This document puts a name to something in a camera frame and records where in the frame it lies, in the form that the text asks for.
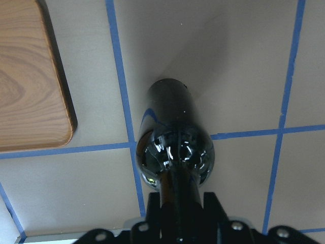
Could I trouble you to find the wooden tray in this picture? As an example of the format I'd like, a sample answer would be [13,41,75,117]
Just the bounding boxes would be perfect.
[1,1,78,153]

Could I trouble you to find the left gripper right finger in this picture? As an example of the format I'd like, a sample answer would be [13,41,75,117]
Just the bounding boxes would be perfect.
[203,192,229,226]

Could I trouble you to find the dark wine bottle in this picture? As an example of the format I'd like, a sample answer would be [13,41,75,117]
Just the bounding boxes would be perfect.
[136,78,215,243]

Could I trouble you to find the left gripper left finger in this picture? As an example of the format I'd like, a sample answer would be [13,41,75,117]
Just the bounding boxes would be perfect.
[145,192,161,229]

